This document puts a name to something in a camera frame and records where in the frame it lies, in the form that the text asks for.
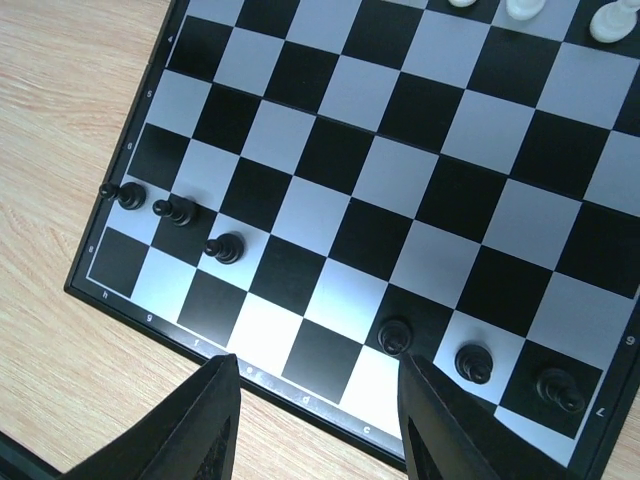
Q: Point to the black piece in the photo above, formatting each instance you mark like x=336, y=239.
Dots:
x=226, y=248
x=474, y=363
x=180, y=211
x=130, y=195

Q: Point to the black pawn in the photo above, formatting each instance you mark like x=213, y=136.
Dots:
x=556, y=386

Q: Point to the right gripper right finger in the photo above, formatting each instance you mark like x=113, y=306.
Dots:
x=447, y=435

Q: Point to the black folding chess board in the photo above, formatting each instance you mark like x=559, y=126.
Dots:
x=475, y=175

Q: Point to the white pawn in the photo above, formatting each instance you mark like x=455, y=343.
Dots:
x=461, y=3
x=614, y=21
x=523, y=10

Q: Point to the black piece board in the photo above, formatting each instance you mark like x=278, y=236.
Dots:
x=394, y=336

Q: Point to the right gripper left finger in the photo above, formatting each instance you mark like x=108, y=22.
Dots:
x=191, y=434

